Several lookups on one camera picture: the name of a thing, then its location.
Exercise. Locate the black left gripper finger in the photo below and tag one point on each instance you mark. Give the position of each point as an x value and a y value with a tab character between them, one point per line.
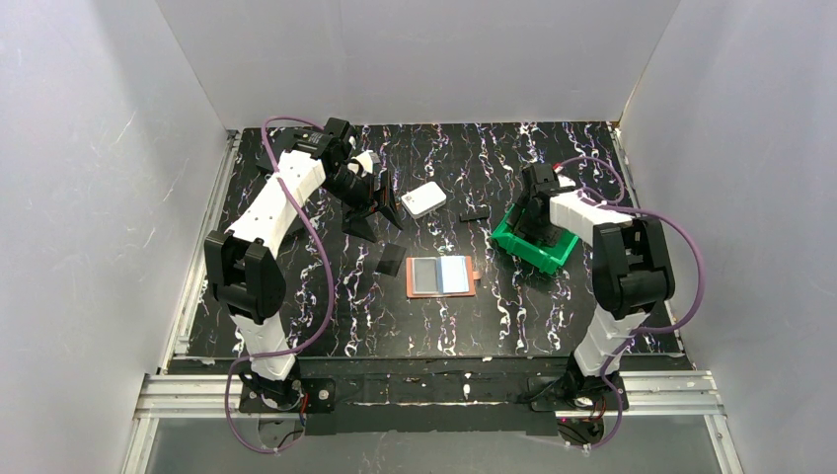
355	223
386	202

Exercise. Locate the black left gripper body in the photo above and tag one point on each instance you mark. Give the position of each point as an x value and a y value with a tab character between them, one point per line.
365	194

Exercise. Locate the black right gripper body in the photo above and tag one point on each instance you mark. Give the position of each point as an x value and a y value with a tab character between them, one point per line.
535	222

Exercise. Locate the tan leather card holder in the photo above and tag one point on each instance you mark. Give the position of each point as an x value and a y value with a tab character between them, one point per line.
458	278

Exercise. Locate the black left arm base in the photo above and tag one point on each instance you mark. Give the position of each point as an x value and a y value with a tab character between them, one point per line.
294	394

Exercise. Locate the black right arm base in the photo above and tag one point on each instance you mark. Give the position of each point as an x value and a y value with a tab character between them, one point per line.
553	394

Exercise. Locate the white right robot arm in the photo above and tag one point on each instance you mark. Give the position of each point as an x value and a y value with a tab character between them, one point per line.
630	270

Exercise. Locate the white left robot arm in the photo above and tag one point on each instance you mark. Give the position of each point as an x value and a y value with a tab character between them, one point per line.
241	262

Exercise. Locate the loose black card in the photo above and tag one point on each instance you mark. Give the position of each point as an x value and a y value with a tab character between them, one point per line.
391	260

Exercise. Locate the flat black card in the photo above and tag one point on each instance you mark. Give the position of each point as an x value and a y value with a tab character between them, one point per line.
294	226

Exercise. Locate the white rectangular box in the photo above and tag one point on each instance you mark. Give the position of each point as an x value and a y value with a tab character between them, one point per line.
424	199

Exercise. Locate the small black bar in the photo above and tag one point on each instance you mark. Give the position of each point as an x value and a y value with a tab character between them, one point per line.
476	215

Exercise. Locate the green plastic bin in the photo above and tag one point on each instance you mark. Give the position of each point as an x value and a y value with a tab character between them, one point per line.
546	259

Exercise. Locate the black rectangular box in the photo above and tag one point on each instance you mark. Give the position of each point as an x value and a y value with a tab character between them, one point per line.
281	140

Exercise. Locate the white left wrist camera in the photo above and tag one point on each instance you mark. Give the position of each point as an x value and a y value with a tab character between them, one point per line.
366	163

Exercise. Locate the aluminium frame rail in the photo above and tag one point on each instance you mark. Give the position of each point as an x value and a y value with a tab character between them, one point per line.
444	422

